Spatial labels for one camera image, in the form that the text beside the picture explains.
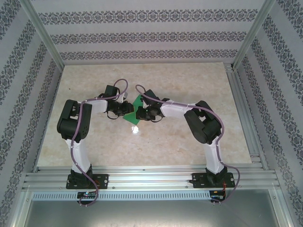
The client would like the left controller board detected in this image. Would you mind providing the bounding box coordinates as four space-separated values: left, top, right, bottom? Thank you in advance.
77 191 98 199

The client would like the grey metal panel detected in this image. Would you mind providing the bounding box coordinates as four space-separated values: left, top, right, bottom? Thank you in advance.
23 200 285 227

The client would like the slotted grey cable duct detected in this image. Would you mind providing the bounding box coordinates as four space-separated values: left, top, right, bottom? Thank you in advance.
32 191 227 201

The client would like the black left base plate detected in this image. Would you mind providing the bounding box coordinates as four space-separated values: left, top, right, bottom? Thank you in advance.
67 174 110 190

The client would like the controller board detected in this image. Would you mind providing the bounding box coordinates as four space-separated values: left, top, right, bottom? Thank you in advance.
77 191 98 199
210 190 226 199

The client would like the aluminium mounting rail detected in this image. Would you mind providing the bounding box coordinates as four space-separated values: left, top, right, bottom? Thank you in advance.
22 165 281 191

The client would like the aluminium side rail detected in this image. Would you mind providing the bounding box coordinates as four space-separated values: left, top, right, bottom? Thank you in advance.
224 62 269 171

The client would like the aluminium frame post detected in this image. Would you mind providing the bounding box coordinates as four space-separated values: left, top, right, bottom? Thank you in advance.
232 0 277 70
20 0 65 69

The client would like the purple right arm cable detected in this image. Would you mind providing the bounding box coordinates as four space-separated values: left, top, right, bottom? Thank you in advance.
135 84 241 204

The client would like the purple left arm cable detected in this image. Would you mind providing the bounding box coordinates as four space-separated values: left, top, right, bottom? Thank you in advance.
70 79 130 208

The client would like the black left gripper cable loop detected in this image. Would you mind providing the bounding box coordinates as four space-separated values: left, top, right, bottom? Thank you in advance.
106 110 119 121

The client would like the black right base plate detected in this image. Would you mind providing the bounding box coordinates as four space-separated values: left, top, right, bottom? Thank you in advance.
192 172 235 189

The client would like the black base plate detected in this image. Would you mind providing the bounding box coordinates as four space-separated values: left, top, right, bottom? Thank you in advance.
192 172 235 189
67 174 110 190

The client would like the right controller board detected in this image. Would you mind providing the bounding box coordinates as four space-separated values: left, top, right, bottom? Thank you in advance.
210 190 226 199

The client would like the green paper sheet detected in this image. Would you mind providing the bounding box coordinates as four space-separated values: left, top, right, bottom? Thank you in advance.
122 94 143 126

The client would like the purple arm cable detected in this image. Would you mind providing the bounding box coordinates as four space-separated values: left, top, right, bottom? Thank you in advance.
70 79 130 208
135 84 241 204

